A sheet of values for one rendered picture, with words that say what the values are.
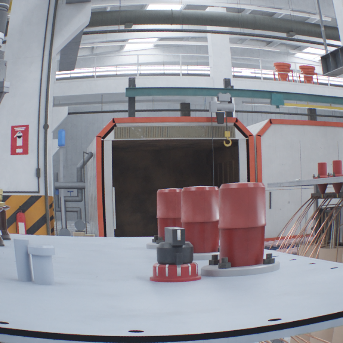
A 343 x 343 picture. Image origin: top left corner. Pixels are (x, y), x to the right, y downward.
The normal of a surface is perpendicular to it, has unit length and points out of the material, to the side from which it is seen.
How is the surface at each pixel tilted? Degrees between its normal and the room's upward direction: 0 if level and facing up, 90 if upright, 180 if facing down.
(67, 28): 90
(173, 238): 90
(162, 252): 90
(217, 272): 90
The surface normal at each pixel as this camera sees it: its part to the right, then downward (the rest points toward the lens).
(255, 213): 0.38, -0.06
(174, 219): 0.10, -0.03
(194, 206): -0.38, -0.04
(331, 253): -0.77, 0.00
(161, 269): -0.61, -0.04
